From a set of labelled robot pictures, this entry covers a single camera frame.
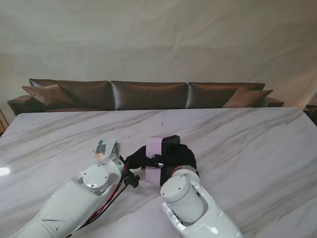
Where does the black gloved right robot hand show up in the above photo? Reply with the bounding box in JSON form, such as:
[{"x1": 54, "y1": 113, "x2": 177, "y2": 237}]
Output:
[{"x1": 158, "y1": 143, "x2": 198, "y2": 174}]

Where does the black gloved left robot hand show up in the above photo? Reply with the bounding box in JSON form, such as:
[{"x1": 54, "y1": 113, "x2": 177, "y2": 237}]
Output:
[{"x1": 126, "y1": 145, "x2": 163, "y2": 172}]

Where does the black tissue box base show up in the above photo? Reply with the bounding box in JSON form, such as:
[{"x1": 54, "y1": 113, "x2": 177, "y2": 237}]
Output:
[{"x1": 159, "y1": 135, "x2": 182, "y2": 187}]

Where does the pink tissue box cover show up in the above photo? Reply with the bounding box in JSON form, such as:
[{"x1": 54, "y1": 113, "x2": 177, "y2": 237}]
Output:
[{"x1": 145, "y1": 135, "x2": 165, "y2": 185}]

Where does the green white tissue pack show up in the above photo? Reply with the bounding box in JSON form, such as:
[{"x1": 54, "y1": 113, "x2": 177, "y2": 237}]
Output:
[{"x1": 93, "y1": 138, "x2": 119, "y2": 166}]

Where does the brown leather sofa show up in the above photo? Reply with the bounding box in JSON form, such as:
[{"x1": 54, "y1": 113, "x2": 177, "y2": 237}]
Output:
[{"x1": 6, "y1": 78, "x2": 285, "y2": 117}]

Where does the brown sofa back cushion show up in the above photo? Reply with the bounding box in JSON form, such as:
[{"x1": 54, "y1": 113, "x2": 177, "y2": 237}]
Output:
[
  {"x1": 187, "y1": 82, "x2": 265, "y2": 109},
  {"x1": 110, "y1": 80, "x2": 188, "y2": 111},
  {"x1": 29, "y1": 78, "x2": 110, "y2": 110}
]

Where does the brown throw pillow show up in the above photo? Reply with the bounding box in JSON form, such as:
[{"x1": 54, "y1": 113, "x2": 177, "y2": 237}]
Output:
[
  {"x1": 21, "y1": 84, "x2": 76, "y2": 107},
  {"x1": 222, "y1": 86, "x2": 274, "y2": 108}
]

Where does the dark furniture piece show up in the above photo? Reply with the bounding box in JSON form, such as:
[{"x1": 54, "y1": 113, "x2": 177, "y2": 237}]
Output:
[{"x1": 303, "y1": 93, "x2": 317, "y2": 124}]

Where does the wooden furniture piece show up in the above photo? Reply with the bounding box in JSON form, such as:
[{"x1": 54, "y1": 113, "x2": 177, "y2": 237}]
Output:
[{"x1": 0, "y1": 108, "x2": 7, "y2": 133}]

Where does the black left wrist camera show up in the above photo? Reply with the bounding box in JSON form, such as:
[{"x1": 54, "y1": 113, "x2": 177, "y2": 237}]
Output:
[{"x1": 123, "y1": 173, "x2": 141, "y2": 188}]

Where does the red black left arm cable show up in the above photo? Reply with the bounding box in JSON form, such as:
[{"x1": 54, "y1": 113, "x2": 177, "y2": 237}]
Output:
[{"x1": 66, "y1": 156, "x2": 132, "y2": 236}]

